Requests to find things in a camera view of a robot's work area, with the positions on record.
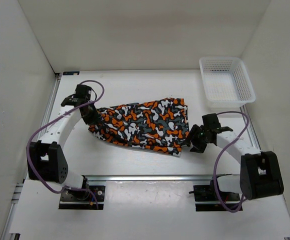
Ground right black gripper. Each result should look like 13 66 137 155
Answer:
181 124 210 153

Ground orange camouflage shorts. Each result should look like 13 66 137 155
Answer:
88 97 190 157

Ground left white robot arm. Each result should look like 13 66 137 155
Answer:
26 81 102 200

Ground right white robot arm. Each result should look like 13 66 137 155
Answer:
185 113 284 200

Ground small dark label sticker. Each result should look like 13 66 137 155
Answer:
62 71 80 76

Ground white plastic basket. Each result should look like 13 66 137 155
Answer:
199 56 256 110

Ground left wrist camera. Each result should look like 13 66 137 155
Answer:
87 87 98 102

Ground aluminium front rail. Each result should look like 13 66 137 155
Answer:
84 174 243 182

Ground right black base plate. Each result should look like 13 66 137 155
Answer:
188 185 241 212

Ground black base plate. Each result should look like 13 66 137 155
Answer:
188 185 241 212
58 183 106 211

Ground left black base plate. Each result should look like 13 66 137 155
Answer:
58 183 106 211

